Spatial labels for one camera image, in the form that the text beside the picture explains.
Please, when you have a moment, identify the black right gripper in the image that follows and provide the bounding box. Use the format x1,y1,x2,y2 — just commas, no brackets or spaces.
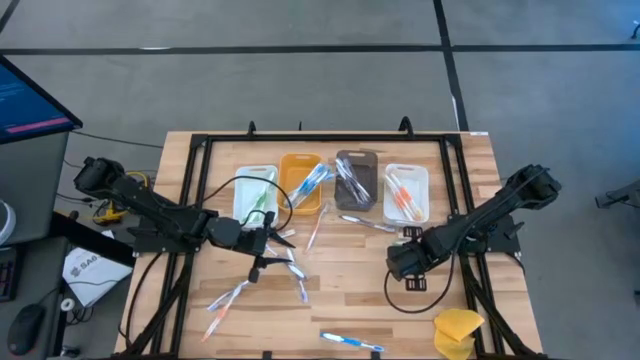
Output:
402,225,455,292

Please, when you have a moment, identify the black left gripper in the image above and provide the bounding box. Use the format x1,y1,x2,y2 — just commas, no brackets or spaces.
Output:
238,210,297,284

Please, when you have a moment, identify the green white toothbrush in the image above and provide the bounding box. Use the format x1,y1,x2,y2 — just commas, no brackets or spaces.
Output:
249,174,275,219
245,192,269,225
253,172,278,211

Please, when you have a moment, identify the orange white toothbrush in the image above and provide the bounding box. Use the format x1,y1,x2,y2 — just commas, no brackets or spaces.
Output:
390,172,425,221
303,202,330,255
384,173,416,222
387,174,421,222
200,285,242,345

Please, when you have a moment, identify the blue white toothbrush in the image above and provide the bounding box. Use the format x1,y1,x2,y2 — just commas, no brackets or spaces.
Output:
292,167,335,205
287,172,327,209
288,164,332,206
288,167,330,207
318,329,386,354
295,162,336,201

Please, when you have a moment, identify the white plastic bin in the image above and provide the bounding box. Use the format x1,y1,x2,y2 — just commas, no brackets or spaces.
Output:
382,163,431,227
232,164,280,229

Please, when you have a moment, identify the yellow block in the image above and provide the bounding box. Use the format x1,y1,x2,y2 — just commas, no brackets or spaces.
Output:
432,307,486,360

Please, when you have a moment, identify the yellow plastic bin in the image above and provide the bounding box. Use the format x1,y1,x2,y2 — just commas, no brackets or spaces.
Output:
277,152,325,216

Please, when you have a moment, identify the grey translucent plastic bin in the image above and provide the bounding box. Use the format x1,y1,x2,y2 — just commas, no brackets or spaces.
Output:
333,148,380,212

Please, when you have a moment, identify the yellow tool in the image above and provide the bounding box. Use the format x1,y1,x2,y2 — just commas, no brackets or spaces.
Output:
92,201,130,227

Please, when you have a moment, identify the white printed box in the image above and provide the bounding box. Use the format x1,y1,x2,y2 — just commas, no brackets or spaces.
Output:
61,246,135,308

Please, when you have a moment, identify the grey stand leg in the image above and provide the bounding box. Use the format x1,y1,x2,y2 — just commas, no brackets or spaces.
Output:
594,179,640,210

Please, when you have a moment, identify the dark side desk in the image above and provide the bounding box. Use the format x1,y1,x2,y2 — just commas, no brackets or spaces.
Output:
0,212,136,360

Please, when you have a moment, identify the black computer mouse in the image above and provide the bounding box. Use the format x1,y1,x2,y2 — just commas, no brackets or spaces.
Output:
7,303,47,357

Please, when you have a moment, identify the black keyboard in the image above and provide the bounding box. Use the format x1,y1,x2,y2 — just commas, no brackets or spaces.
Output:
0,247,19,304

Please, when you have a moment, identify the white round object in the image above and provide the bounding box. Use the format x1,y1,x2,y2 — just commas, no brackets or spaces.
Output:
0,198,17,246

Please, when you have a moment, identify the blue screen monitor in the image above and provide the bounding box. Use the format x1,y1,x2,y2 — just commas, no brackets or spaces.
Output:
0,53,85,146

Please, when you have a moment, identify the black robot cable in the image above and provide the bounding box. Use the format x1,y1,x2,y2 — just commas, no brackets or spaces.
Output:
202,173,295,234
382,249,457,315

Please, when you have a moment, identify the yellow floor cable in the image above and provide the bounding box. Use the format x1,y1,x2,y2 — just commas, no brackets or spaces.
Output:
124,169,152,194

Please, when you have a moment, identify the black power cable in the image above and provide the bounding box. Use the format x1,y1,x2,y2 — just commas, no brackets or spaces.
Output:
122,251,167,347

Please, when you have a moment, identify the thin black floor cable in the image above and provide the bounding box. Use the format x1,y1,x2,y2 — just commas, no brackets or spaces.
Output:
69,128,166,150

